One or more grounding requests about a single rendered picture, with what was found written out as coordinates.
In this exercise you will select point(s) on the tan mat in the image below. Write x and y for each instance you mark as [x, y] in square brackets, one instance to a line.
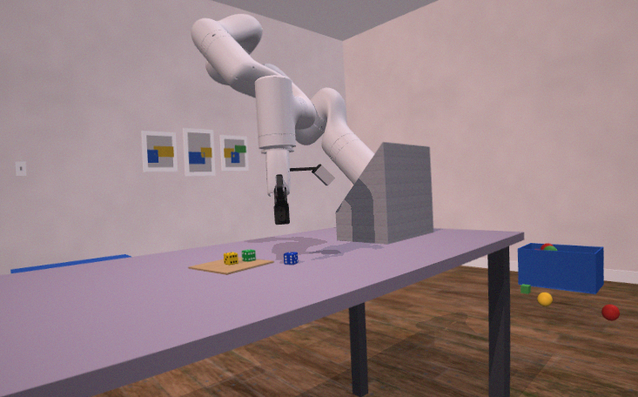
[218, 266]

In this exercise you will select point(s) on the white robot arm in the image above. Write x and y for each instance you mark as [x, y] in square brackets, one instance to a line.
[284, 113]

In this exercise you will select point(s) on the yellow die with black pips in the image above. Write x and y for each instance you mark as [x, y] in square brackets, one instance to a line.
[230, 258]

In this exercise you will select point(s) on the green die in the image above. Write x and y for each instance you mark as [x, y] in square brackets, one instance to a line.
[248, 255]

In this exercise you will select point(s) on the blue die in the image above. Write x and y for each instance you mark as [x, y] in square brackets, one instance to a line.
[290, 258]

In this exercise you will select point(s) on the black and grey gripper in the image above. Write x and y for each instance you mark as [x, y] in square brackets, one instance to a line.
[278, 163]

